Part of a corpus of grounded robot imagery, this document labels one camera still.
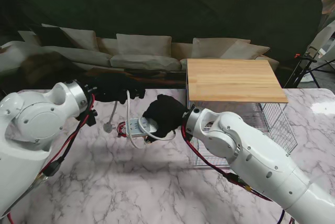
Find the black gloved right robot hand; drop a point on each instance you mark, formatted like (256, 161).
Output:
(167, 112)

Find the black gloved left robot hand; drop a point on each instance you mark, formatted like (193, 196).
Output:
(112, 88)

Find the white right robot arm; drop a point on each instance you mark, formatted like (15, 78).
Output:
(261, 161)

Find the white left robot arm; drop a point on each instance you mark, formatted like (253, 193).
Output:
(31, 129)

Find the dark wooden coffee table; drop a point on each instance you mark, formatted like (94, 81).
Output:
(167, 76)

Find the beige sofa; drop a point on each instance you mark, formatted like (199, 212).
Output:
(141, 61)

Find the beige sofa pillow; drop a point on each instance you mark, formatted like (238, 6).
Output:
(81, 38)
(144, 44)
(212, 47)
(246, 51)

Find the dark sofa pillow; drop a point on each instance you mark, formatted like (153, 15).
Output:
(49, 37)

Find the black tripod stand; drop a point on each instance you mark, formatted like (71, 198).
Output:
(308, 58)

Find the white draped cover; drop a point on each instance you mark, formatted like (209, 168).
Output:
(327, 33)

